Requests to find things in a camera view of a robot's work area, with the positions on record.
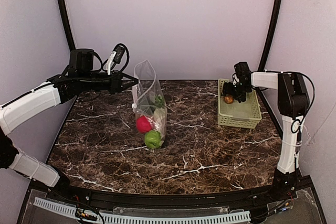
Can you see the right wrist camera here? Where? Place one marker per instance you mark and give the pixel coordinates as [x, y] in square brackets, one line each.
[242, 73]

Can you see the clear zip top bag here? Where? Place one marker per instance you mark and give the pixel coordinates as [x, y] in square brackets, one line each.
[147, 88]

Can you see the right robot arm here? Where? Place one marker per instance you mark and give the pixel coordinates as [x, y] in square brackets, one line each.
[293, 105]

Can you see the green apple toy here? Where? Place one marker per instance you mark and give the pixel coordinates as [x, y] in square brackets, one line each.
[152, 139]

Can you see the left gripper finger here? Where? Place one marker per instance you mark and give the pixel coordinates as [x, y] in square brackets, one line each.
[126, 85]
[127, 77]

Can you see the red pepper toy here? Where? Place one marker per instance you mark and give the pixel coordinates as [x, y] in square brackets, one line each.
[143, 125]

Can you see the right black corner post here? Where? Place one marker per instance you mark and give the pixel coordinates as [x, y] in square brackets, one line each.
[270, 34]

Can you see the green plastic basket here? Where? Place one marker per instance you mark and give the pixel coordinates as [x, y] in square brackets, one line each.
[245, 114]

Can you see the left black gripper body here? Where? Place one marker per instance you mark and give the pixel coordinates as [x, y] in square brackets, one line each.
[118, 82]

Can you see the black front table rail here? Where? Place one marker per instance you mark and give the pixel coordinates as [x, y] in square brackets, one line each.
[100, 191]

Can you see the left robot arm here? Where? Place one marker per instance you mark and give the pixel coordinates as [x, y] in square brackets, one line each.
[78, 76]

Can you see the brown potato toy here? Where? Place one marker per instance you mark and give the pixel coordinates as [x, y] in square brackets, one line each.
[228, 99]

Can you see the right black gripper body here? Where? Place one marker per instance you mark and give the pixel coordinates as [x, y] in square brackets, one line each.
[237, 92]

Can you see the dark green pepper toy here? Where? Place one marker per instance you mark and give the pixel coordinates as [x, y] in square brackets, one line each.
[147, 107]

